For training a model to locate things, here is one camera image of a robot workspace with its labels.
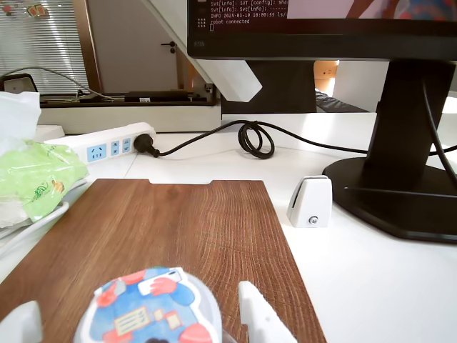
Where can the white window blinds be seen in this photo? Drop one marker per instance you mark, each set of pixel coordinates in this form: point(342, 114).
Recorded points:
point(39, 46)

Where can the black computer monitor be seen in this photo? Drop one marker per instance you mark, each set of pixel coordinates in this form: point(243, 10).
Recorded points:
point(400, 143)

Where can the blue bottle with sticker cap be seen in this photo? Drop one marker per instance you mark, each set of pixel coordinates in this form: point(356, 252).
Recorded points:
point(150, 311)

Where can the green plastic packet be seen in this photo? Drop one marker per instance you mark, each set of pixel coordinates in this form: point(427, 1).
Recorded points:
point(39, 171)

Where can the white partition bracket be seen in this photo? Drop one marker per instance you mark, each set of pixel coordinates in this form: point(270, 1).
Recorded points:
point(310, 203)

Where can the white plastic bag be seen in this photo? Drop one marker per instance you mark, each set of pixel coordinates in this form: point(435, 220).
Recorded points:
point(18, 114)

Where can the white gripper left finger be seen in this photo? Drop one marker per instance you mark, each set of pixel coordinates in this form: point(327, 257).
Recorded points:
point(21, 325)

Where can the brown wooden board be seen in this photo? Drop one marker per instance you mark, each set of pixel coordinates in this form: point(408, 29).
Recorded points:
point(160, 228)

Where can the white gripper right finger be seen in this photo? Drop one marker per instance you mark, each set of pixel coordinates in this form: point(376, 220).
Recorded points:
point(260, 321)

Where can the white power strip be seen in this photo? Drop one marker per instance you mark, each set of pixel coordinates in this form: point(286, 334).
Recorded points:
point(71, 146)

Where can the white slanted beam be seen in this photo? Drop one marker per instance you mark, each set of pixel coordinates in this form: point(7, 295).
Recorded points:
point(228, 71)

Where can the beige desk divider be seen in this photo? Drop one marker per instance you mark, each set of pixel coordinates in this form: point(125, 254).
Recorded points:
point(125, 118)

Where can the black framed white device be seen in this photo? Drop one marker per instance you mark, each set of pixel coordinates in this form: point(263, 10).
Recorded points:
point(18, 84)

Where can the long black box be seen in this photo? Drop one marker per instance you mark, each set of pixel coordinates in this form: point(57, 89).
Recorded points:
point(157, 95)

